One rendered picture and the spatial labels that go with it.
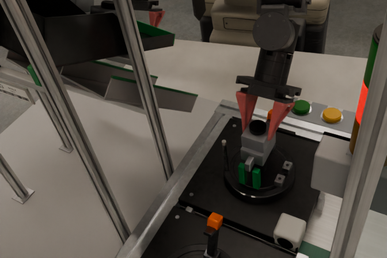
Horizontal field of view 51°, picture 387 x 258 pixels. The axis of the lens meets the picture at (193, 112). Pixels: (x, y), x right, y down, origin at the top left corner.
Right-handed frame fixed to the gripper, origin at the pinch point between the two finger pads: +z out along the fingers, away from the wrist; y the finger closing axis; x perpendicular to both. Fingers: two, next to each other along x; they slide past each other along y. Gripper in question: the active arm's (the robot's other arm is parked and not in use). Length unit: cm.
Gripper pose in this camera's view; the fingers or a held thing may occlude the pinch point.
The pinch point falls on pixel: (257, 132)
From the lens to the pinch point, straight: 73.6
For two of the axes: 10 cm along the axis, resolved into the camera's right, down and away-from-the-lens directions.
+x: 4.6, -0.7, 8.8
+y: 8.6, 2.6, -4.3
